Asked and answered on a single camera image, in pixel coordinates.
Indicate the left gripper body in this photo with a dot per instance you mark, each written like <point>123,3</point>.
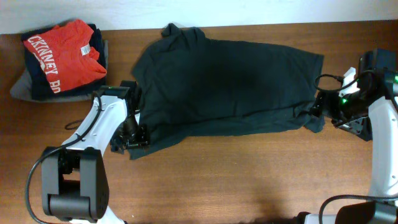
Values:
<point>131,135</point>

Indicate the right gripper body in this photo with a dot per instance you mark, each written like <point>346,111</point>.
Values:
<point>328,105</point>

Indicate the dark green t-shirt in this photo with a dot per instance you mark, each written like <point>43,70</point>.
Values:
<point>195,86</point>

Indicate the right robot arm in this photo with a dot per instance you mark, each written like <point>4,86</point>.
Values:
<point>380,204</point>

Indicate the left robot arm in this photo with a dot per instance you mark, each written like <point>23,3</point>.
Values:
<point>74,183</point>

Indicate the black garment pile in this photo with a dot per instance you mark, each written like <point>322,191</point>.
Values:
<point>376,59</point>

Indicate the folded navy blue garment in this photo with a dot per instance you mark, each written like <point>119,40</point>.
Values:
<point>40,86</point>

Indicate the folded red printed t-shirt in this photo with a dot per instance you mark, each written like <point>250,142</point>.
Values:
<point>66,57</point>

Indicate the folded grey garment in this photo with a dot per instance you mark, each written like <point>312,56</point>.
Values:
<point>21,91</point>

